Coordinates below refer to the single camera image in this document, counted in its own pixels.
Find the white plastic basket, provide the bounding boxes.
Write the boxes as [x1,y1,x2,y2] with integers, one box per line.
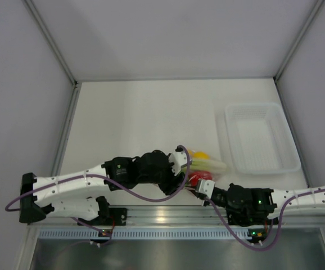
[225,102,301,175]

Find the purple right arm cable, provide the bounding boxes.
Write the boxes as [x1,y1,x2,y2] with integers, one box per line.
[204,187,325,251]

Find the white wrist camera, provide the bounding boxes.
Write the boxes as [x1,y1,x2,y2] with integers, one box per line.
[168,145,192,176]
[195,179,215,200]

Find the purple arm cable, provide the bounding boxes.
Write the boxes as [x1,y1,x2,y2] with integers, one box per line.
[4,145,192,212]
[204,187,325,251]

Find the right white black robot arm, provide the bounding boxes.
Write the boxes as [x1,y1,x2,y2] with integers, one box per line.
[194,179,325,227]

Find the slotted white cable duct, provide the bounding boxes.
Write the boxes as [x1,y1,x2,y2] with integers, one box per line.
[39,227,234,240]

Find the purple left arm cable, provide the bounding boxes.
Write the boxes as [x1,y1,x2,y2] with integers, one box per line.
[4,145,192,212]

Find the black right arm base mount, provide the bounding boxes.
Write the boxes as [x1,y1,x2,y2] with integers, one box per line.
[225,208,253,227]

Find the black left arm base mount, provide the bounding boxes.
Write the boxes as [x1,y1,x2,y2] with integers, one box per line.
[78,207,128,227]

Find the yellow toy pepper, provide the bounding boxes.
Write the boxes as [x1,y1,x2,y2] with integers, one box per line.
[193,151,210,159]

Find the clear polka dot zip bag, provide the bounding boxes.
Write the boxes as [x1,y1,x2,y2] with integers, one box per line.
[185,149,229,191]

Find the red toy pepper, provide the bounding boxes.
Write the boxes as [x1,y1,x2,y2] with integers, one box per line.
[188,170,213,186]

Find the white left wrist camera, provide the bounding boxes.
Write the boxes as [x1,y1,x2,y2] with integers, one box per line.
[168,145,192,176]

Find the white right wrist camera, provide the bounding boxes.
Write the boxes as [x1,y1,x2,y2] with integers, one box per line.
[195,179,215,200]

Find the pale green toy celery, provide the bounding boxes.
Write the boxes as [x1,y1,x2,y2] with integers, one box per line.
[190,158,228,173]

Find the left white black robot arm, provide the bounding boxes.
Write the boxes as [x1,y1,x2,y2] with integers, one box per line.
[19,147,192,225]

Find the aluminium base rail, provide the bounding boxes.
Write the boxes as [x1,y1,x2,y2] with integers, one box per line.
[27,204,325,227]

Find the aluminium frame post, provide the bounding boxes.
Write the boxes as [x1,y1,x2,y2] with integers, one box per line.
[24,0,79,88]

